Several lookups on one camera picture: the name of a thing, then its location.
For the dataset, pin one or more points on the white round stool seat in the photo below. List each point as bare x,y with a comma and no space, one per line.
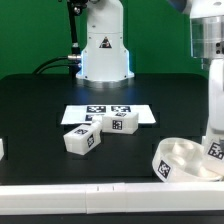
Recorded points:
180,160

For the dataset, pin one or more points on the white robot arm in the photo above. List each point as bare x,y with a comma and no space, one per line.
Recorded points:
106,60

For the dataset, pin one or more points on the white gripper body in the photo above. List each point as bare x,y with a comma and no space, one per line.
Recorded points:
215,124

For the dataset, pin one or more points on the white marker sheet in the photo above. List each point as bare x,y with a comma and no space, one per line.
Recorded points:
78,114

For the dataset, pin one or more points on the white front fence bar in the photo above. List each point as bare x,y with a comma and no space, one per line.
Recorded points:
111,198

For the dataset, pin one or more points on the white left fence piece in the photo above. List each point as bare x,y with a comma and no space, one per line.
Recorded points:
1,149

